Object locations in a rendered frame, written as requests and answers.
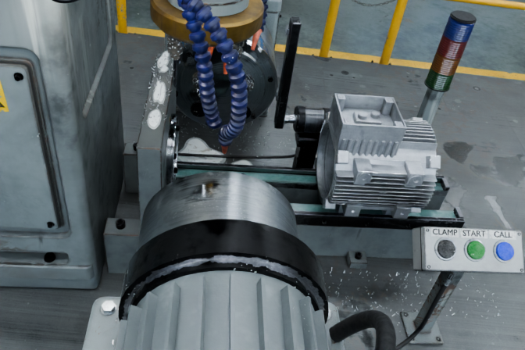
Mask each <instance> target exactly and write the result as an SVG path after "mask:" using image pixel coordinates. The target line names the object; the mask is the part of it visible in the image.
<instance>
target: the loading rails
mask: <svg viewBox="0 0 525 350"><path fill-rule="evenodd" d="M177 167H178V173H177V174H176V180H178V179H180V178H182V177H186V176H190V175H193V174H196V173H206V172H232V173H244V174H246V175H249V176H251V177H255V178H258V179H260V180H263V181H265V182H267V183H268V184H270V185H272V186H273V187H275V188H276V189H277V190H278V191H279V192H281V193H282V194H283V195H284V196H285V198H286V199H287V200H288V201H289V202H290V204H291V206H292V208H293V210H294V213H295V219H296V225H297V232H298V239H299V240H300V241H302V242H304V243H305V244H306V245H307V246H308V247H309V248H310V249H311V250H312V251H313V252H314V253H315V255H334V256H346V258H347V262H348V268H354V269H365V268H366V267H367V264H368V262H367V259H366V257H377V258H400V259H413V228H418V227H453V228H463V225H464V223H465V220H464V219H463V217H464V216H463V214H462V212H461V210H460V208H459V207H455V208H454V210H453V211H448V210H439V209H440V208H441V205H442V203H443V201H444V200H445V196H446V195H447V193H448V190H449V188H450V187H449V184H448V182H447V180H446V179H445V176H438V175H435V177H436V179H437V182H435V184H436V187H434V191H433V193H434V194H433V195H432V198H430V201H428V202H429V204H427V206H425V208H421V212H410V213H409V215H408V218H407V219H400V218H393V217H392V215H383V213H382V210H372V209H361V210H360V213H359V216H344V213H342V212H337V211H336V208H335V209H323V204H322V203H321V201H320V197H319V194H318V191H317V189H318V187H317V183H316V182H317V179H316V177H317V175H316V169H310V168H295V167H281V166H253V165H238V164H224V163H210V162H181V161H177Z"/></svg>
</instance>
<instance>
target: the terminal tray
mask: <svg viewBox="0 0 525 350"><path fill-rule="evenodd" d="M340 95H342V96H343V98H340V97H339V96H340ZM388 99H390V100H391V102H389V101H388ZM347 119H350V120H351V121H350V122H348V121H346V120H347ZM328 122H330V123H331V125H332V127H333V129H334V133H333V130H332V127H331V125H330V124H328V125H329V128H330V134H331V137H332V141H333V144H334V139H335V151H337V150H347V151H349V153H351V154H352V155H355V154H356V153H358V155H359V156H361V155H362V154H364V155H365V156H368V154H371V156H372V157H374V155H377V156H378V157H380V156H381V155H384V157H385V158H386V157H387V156H388V155H389V156H390V157H391V158H393V157H394V155H397V152H398V149H399V146H400V144H401V143H402V139H403V137H404V135H405V131H406V129H407V127H406V125H405V122H404V120H403V118H402V115H401V113H400V111H399V109H398V106H397V104H396V102H395V99H394V98H393V97H382V96H370V95H348V94H337V93H334V98H333V101H332V105H331V108H330V115H329V120H328ZM397 122H399V123H401V124H402V125H398V124H397Z"/></svg>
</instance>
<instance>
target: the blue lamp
mask: <svg viewBox="0 0 525 350"><path fill-rule="evenodd" d="M474 25H475V23H472V24H464V23H459V22H456V21H454V20H453V19H452V18H451V17H450V16H449V18H448V22H447V24H446V26H445V30H444V32H443V35H444V36H446V38H448V39H449V40H452V41H456V42H466V41H468V40H469V38H470V35H471V32H472V30H473V28H474Z"/></svg>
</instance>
